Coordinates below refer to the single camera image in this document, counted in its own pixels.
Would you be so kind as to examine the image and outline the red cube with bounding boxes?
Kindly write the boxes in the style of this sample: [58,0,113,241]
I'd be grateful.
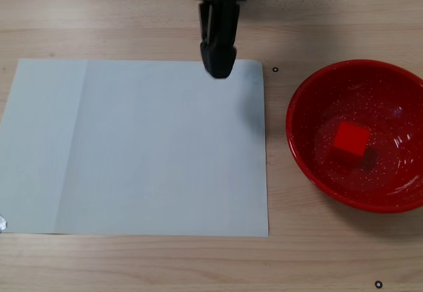
[328,122,371,166]

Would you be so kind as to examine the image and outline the red speckled bowl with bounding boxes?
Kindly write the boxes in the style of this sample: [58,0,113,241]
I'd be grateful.
[286,59,423,214]

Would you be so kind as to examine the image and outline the white paper sheet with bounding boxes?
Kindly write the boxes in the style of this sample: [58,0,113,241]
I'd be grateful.
[0,58,270,238]

